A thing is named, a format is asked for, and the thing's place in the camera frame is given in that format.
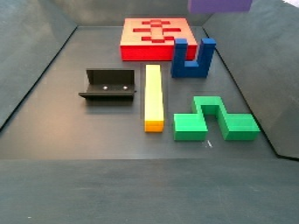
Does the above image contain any black angle bracket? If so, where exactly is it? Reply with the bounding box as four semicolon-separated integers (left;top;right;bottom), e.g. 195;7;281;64
79;68;136;99

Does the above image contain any green S-shaped block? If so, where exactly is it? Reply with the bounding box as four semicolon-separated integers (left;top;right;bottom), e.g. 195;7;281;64
172;96;260;141

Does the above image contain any blue U-shaped block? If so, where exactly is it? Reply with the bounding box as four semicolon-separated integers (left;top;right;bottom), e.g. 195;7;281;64
171;38;216;78

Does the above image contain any yellow long bar block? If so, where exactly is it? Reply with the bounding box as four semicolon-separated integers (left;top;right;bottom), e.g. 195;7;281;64
144;65;164;132

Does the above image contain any red slotted board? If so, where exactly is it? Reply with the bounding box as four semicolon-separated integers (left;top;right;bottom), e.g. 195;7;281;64
119;17;197;61

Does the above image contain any purple U-shaped block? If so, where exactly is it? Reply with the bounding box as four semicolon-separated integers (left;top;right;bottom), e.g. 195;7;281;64
188;0;253;13

